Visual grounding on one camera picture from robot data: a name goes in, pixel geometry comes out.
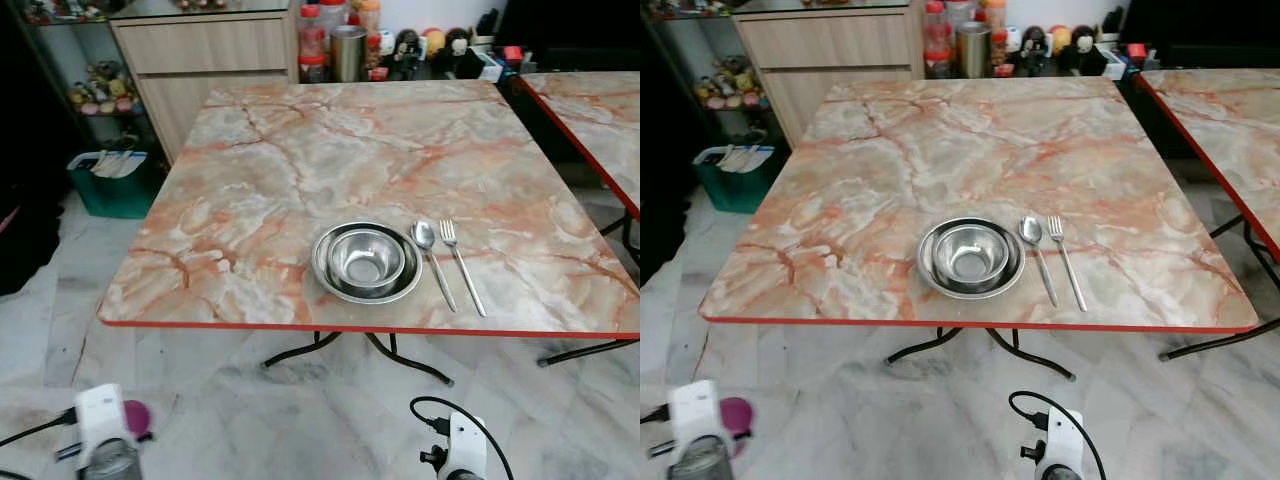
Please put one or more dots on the purple plastic cup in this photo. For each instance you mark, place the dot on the purple plastic cup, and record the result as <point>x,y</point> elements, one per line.
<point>738,412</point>
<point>138,415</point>

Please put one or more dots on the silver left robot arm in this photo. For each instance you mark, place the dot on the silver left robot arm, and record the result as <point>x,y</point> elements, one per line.
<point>700,462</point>
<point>110,465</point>

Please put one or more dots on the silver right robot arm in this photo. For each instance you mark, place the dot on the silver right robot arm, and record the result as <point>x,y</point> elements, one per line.
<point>463,473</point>
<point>1065,472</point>

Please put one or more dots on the green plastic bin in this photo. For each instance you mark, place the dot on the green plastic bin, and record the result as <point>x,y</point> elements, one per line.
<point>115,195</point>
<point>735,190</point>

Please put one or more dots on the white papers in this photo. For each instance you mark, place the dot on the white papers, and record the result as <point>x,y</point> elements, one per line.
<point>745,158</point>
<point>115,163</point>

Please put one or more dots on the steel fork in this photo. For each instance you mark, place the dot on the steel fork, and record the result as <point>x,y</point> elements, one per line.
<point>448,240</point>
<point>1056,236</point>

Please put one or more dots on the steel spoon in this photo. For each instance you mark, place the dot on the steel spoon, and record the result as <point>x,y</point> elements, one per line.
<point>1031,230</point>
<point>423,234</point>

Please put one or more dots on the large black furniture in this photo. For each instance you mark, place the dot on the large black furniture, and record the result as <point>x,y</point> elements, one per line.
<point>580,30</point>
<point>1210,30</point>

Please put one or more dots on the small red item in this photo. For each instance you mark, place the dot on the small red item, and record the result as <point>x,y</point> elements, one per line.
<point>512,53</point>
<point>1137,50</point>

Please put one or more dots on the dark display shelf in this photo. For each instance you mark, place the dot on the dark display shelf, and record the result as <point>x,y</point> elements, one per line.
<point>70,22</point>
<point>690,18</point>

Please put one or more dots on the steel plate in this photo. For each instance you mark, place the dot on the steel plate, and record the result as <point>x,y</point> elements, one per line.
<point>412,272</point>
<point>1016,268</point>

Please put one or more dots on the small white box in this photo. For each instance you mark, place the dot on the small white box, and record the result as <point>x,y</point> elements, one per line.
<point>1112,60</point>
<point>487,65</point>

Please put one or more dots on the dark-haired figurine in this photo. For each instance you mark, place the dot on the dark-haired figurine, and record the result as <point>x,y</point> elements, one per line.
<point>1083,42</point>
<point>458,48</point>

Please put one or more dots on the light wooden cabinet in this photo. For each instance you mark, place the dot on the light wooden cabinet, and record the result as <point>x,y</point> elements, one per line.
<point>200,45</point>
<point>830,40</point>

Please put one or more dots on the steel bowl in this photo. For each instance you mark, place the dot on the steel bowl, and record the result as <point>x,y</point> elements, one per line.
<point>365,262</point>
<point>970,257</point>

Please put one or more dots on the yellow figurine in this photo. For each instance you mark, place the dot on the yellow figurine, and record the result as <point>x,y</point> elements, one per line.
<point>1060,38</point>
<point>433,42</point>

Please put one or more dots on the dark figurine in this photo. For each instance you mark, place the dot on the dark figurine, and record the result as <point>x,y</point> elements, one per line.
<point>1030,45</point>
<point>405,50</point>

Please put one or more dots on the steel canister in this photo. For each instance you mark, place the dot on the steel canister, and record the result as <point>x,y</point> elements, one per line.
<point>348,52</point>
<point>975,50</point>

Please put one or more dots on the clear jar with red lid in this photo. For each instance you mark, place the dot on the clear jar with red lid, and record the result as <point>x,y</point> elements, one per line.
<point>939,38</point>
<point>312,40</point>

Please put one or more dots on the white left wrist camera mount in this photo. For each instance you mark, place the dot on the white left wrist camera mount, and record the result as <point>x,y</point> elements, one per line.
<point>100,415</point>
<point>693,410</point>

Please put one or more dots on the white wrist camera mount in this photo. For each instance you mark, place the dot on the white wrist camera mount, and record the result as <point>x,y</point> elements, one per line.
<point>693,410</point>
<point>100,415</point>
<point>467,440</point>
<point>1065,435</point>

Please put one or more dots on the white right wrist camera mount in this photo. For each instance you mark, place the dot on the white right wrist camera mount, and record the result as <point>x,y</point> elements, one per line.
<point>467,440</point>
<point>1065,435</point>

